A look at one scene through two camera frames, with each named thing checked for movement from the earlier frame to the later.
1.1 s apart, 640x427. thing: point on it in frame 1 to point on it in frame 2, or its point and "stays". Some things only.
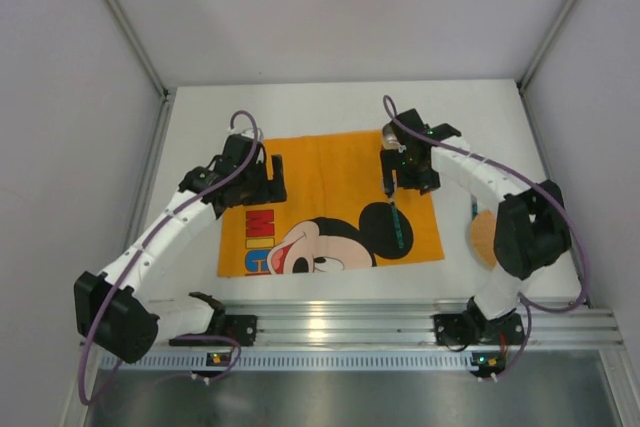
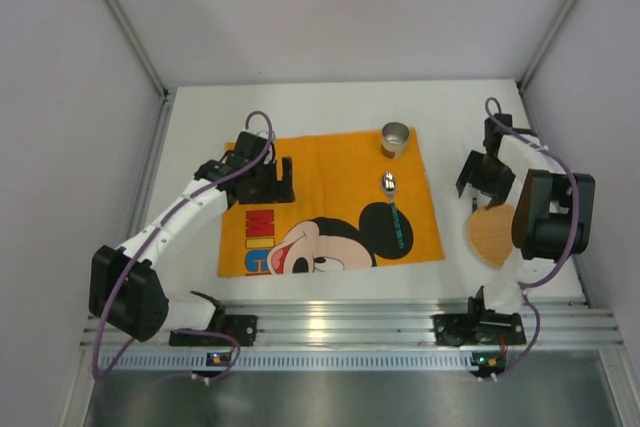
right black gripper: x=400 y=173 to x=486 y=178
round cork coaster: x=483 y=236 stays
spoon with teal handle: x=398 y=224 stays
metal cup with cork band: x=390 y=138 stays
